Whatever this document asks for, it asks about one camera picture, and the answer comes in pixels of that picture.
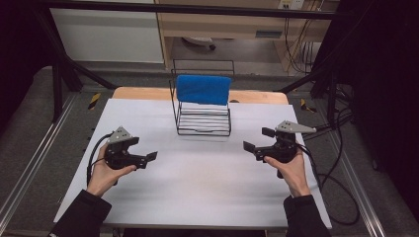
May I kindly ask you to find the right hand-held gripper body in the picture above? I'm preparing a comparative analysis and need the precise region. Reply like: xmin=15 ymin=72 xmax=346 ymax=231
xmin=254 ymin=119 xmax=318 ymax=165

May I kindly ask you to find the yellow black floor tape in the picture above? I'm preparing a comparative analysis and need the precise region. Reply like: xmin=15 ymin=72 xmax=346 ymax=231
xmin=299 ymin=98 xmax=317 ymax=114
xmin=87 ymin=92 xmax=102 ymax=111

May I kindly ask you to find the bundle of hanging cables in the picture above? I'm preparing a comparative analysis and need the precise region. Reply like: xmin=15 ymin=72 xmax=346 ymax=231
xmin=284 ymin=16 xmax=319 ymax=74

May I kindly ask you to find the person's left hand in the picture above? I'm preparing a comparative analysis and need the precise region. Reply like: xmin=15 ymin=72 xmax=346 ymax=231
xmin=86 ymin=143 xmax=137 ymax=198

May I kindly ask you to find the hand-held gripper black cable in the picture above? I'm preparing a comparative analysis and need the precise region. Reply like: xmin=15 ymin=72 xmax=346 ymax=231
xmin=295 ymin=141 xmax=362 ymax=227
xmin=86 ymin=132 xmax=114 ymax=188

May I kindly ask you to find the person's right hand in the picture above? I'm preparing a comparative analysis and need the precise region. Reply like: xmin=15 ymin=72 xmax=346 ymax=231
xmin=263 ymin=146 xmax=312 ymax=198

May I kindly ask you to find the black metal frame bar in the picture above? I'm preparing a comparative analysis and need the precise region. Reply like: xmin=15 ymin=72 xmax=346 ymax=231
xmin=36 ymin=0 xmax=350 ymax=21

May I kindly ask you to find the white wall outlet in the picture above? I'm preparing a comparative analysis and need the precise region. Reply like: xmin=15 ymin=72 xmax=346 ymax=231
xmin=278 ymin=0 xmax=305 ymax=10

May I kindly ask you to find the blue microfibre towel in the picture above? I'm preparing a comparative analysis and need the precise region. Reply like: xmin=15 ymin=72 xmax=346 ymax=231
xmin=175 ymin=74 xmax=232 ymax=107

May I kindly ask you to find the white table cover sheet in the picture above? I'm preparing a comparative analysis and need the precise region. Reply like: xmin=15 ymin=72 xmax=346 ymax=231
xmin=53 ymin=98 xmax=333 ymax=230

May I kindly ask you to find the white cabinet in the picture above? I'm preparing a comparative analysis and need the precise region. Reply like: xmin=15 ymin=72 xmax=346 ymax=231
xmin=48 ymin=8 xmax=165 ymax=64

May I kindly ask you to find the left hand-held gripper black cable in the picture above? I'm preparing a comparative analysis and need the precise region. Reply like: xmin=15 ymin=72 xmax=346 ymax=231
xmin=86 ymin=132 xmax=114 ymax=188

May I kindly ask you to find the wooden table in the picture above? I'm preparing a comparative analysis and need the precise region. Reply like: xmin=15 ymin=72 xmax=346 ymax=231
xmin=112 ymin=86 xmax=291 ymax=106

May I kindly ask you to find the aluminium floor rail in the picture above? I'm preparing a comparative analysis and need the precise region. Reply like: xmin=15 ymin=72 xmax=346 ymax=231
xmin=329 ymin=131 xmax=386 ymax=237
xmin=0 ymin=95 xmax=78 ymax=225

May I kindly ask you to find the right hand-held gripper black cable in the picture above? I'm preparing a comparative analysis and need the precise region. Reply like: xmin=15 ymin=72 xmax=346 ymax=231
xmin=295 ymin=141 xmax=362 ymax=227

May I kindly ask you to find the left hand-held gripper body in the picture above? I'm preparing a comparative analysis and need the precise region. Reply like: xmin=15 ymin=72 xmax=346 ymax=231
xmin=104 ymin=125 xmax=148 ymax=171

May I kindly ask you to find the black wire rack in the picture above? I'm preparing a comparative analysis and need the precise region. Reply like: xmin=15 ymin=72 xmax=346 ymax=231
xmin=168 ymin=58 xmax=236 ymax=137

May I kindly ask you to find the light wooden desk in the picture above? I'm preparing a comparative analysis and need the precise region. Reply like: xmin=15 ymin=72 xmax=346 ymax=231
xmin=154 ymin=0 xmax=340 ymax=72

